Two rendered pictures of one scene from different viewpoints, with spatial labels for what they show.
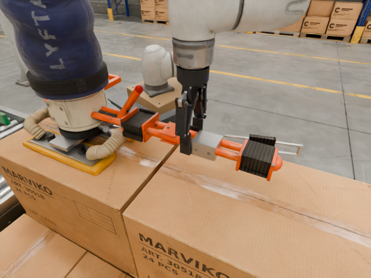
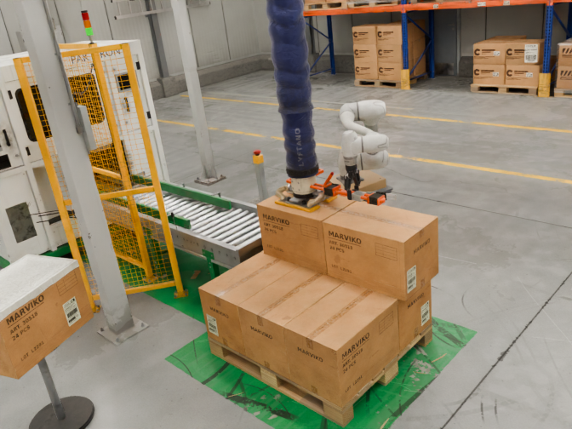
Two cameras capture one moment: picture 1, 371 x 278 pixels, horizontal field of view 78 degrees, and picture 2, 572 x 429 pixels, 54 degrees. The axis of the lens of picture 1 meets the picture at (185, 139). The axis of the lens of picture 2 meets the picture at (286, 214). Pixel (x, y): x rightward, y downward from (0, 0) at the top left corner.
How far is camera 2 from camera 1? 302 cm
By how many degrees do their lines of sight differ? 21
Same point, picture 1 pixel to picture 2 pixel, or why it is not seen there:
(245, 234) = (368, 225)
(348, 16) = not seen: outside the picture
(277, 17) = (375, 149)
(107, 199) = (317, 218)
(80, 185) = (305, 214)
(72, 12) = (309, 145)
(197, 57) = (350, 162)
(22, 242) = (263, 261)
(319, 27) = not seen: outside the picture
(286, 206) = (391, 220)
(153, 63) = not seen: hidden behind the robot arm
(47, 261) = (278, 267)
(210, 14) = (352, 150)
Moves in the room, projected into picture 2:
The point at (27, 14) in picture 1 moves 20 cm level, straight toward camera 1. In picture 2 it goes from (294, 147) to (304, 156)
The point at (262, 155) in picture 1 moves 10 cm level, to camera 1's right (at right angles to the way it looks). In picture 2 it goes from (375, 197) to (392, 197)
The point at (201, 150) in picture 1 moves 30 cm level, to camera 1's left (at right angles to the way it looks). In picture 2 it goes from (355, 197) to (310, 197)
